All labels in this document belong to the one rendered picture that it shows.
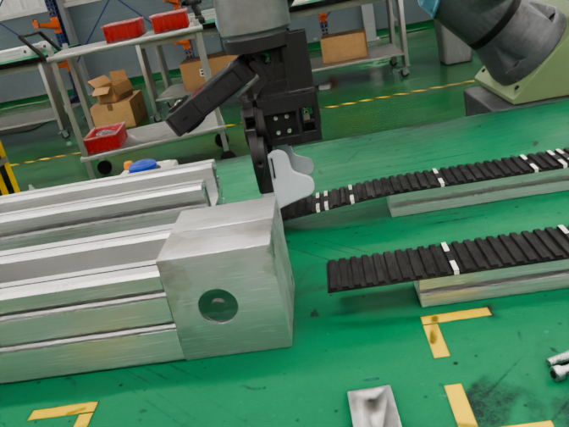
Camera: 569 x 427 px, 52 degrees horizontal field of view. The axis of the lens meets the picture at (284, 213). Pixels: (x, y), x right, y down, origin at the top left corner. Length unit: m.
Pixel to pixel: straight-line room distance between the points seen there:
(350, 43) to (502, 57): 4.39
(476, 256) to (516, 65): 0.63
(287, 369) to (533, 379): 0.17
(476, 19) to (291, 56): 0.50
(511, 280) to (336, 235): 0.21
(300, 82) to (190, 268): 0.26
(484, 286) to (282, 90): 0.29
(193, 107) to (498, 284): 0.35
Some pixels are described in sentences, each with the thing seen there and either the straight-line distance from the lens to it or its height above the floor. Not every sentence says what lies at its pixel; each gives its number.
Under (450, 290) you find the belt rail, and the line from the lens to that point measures 0.51.
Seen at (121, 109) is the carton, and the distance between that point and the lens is 5.67.
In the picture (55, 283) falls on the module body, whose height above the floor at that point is 0.86.
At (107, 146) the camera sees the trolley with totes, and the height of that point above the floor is 0.29.
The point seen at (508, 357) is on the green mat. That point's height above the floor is 0.78.
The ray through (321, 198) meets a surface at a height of 0.81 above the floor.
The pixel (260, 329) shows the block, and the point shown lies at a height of 0.80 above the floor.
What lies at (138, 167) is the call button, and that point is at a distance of 0.82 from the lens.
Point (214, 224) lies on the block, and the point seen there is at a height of 0.87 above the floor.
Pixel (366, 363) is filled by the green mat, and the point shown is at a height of 0.78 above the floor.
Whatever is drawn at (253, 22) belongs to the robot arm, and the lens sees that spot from 0.60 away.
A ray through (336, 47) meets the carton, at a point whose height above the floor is 0.34.
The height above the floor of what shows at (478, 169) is 0.81.
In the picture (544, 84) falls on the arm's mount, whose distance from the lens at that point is 1.08.
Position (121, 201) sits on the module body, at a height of 0.86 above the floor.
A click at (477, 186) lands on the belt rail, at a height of 0.80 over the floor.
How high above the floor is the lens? 1.06
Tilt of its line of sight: 22 degrees down
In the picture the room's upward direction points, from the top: 12 degrees counter-clockwise
